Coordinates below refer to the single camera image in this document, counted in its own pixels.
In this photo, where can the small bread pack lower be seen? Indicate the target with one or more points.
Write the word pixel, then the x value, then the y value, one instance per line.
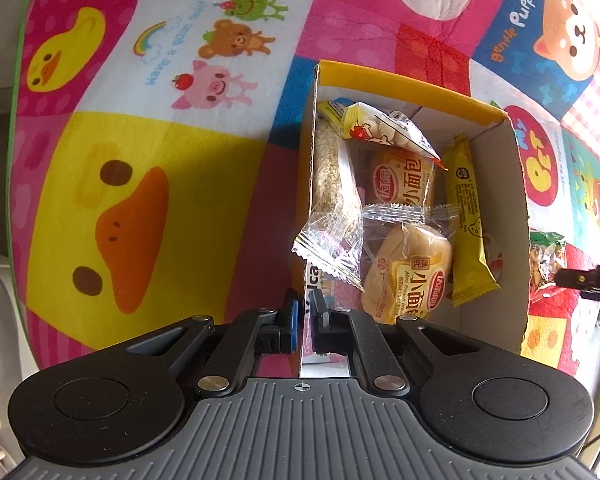
pixel 407 258

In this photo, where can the yellow cardboard box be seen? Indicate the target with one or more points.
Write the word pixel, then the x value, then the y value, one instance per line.
pixel 499 317

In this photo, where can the small bread pack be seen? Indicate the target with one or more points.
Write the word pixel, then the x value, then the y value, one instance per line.
pixel 407 258
pixel 395 176

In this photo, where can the red yellow biscuit bag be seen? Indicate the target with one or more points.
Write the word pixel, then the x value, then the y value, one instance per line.
pixel 363 122

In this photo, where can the yellow snack bar wrapper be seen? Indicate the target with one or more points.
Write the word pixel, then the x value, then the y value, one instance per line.
pixel 471 275

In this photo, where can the clear sesame snack bar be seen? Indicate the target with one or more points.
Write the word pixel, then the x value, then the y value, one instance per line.
pixel 332 237

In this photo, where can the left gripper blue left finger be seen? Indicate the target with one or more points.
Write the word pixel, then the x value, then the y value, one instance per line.
pixel 239 346

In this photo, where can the small bread pack upper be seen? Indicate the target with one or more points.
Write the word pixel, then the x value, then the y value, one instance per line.
pixel 395 176

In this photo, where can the colourful cartoon play mat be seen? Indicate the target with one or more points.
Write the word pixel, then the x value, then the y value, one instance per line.
pixel 155 147

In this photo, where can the green pink mushroom biscuit bag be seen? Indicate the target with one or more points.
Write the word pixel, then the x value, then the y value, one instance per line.
pixel 548 253

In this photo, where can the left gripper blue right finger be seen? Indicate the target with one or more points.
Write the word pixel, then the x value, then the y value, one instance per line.
pixel 355 335

